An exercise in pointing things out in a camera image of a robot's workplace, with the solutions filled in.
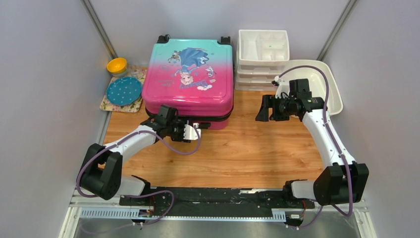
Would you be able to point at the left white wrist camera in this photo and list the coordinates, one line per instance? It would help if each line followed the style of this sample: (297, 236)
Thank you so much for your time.
(192, 132)

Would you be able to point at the aluminium rail frame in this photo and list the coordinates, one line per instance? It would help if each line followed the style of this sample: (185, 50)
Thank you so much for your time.
(97, 218)

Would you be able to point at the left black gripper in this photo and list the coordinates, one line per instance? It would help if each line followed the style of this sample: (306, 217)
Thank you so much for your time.
(181, 139)

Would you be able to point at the yellow bowl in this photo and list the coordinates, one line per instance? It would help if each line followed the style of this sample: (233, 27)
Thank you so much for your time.
(117, 67)

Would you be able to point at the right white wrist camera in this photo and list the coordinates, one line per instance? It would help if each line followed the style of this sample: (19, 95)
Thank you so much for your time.
(282, 85)

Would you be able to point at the white plastic drawer organizer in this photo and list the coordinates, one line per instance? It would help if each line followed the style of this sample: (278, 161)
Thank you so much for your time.
(261, 55)

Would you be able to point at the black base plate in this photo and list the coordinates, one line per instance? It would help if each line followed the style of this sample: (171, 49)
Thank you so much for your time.
(217, 202)

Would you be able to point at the pink and teal kids suitcase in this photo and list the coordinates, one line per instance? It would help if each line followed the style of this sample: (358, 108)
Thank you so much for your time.
(195, 76)

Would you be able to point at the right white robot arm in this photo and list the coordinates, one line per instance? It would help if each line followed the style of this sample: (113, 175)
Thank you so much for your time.
(343, 179)

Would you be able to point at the floral cloth mat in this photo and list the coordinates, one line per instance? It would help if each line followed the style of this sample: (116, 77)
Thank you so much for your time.
(135, 71)

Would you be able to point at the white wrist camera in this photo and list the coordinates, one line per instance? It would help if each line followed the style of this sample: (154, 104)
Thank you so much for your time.
(192, 132)
(282, 85)

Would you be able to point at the teal polka dot plate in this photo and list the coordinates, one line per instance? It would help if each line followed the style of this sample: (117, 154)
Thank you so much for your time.
(124, 91)

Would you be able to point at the white plastic basin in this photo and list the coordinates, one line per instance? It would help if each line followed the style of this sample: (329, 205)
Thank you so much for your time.
(321, 81)

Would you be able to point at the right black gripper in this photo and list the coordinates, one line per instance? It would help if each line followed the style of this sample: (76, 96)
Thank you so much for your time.
(268, 100)

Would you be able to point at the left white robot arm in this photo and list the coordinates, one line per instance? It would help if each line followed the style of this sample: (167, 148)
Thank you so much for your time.
(101, 171)

